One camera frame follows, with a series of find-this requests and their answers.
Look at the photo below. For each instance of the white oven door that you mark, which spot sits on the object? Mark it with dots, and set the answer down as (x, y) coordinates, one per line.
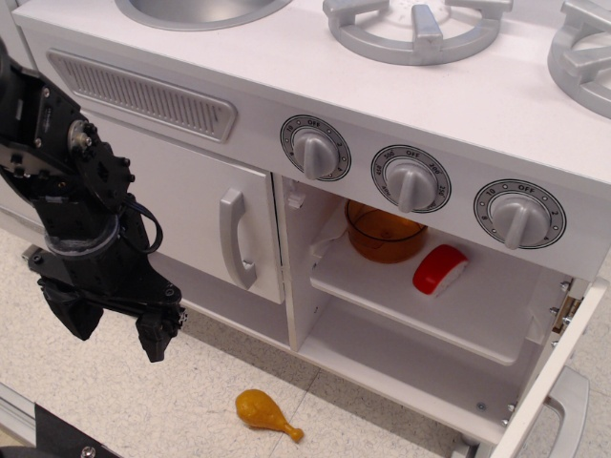
(527, 410)

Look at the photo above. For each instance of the grey left stove knob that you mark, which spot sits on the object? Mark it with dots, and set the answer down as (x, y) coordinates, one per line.
(315, 148)

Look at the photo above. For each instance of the silver stove burner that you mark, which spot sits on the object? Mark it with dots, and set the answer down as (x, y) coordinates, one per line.
(576, 70)
(416, 33)

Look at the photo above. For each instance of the grey stove knob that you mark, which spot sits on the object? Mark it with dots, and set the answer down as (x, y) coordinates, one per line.
(315, 148)
(519, 214)
(411, 179)

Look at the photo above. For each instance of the silver stove burner right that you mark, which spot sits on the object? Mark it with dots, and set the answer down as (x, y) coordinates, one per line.
(576, 70)

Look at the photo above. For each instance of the red white toy sushi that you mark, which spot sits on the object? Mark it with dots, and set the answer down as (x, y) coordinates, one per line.
(439, 269)

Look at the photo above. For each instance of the silver cabinet door handle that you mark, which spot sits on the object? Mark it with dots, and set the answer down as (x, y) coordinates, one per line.
(231, 211)

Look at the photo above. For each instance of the white toy kitchen unit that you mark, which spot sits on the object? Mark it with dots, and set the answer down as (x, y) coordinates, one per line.
(355, 356)

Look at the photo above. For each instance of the silver sink basin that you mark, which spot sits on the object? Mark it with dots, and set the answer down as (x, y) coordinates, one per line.
(197, 15)

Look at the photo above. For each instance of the silver oven door handle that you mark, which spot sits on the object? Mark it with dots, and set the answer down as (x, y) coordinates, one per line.
(569, 398)

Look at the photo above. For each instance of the silver stove burner centre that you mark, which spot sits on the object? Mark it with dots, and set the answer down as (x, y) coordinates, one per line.
(416, 33)

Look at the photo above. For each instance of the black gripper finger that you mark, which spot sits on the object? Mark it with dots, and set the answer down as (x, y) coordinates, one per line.
(155, 332)
(76, 313)

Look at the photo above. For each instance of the aluminium frame rail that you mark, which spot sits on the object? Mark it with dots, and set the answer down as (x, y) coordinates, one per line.
(18, 416)

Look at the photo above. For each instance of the silver vent grille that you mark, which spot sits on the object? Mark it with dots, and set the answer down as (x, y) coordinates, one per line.
(146, 97)

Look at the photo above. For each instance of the grey right stove knob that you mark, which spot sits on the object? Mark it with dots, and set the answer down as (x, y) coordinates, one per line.
(519, 214)

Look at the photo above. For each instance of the yellow toy chicken drumstick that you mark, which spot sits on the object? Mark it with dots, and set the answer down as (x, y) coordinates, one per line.
(257, 409)

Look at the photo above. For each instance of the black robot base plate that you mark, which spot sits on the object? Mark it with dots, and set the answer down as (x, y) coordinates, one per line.
(55, 437)

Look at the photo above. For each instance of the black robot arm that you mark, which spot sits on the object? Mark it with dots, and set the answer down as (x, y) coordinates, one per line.
(82, 192)

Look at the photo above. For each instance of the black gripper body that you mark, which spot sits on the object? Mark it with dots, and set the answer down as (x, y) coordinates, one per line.
(116, 276)

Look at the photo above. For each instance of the orange transparent cup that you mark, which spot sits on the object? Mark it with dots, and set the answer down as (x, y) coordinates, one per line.
(381, 236)

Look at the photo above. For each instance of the grey middle stove knob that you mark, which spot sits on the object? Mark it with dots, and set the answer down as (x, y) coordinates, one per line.
(411, 179)

